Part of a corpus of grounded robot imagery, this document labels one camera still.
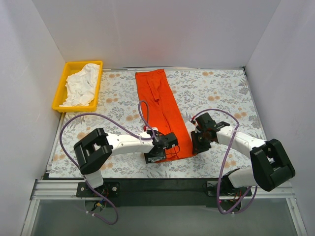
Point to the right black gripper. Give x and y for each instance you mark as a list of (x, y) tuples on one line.
[(199, 146)]

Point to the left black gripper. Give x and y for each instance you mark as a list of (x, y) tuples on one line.
[(155, 158)]

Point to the orange t shirt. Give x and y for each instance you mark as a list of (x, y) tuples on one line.
[(163, 112)]

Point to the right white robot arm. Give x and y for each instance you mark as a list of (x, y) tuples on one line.
[(270, 164)]

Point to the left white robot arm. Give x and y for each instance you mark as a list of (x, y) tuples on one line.
[(94, 149)]

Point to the floral table mat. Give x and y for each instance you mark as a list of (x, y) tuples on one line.
[(225, 93)]

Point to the yellow plastic bin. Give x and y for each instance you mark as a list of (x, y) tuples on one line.
[(61, 93)]

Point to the white t shirt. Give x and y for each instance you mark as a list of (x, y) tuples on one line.
[(81, 86)]

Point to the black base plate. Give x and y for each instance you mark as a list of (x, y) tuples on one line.
[(143, 192)]

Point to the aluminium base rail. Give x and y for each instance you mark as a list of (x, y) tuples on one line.
[(66, 189)]

